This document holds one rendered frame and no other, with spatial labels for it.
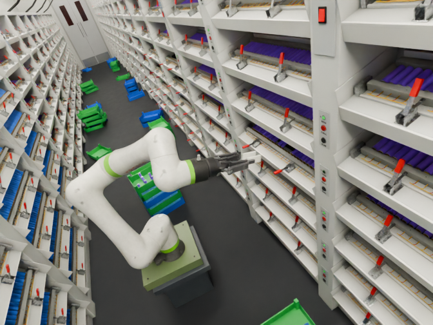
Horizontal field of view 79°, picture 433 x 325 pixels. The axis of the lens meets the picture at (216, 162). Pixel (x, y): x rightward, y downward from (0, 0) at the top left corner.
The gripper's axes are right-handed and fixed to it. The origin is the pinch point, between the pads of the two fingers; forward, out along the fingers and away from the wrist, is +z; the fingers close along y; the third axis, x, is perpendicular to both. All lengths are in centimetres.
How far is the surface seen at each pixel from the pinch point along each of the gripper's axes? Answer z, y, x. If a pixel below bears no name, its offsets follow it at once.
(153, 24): 6, 178, -43
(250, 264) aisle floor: 14, 13, 87
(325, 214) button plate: 15.8, -28.2, 13.6
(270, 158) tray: 16.0, 7.6, 7.8
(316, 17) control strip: -2, -26, -50
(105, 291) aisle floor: -74, 51, 111
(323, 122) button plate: 5.6, -27.6, -24.1
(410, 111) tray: 6, -49, -34
